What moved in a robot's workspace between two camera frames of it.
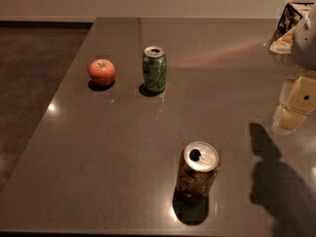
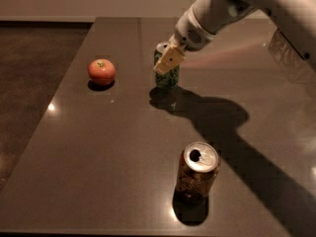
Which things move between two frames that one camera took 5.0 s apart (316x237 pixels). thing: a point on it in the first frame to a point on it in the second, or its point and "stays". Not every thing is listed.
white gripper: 305,46 to 192,34
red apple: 102,72 stays
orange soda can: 197,171 stays
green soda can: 154,68 to 169,80
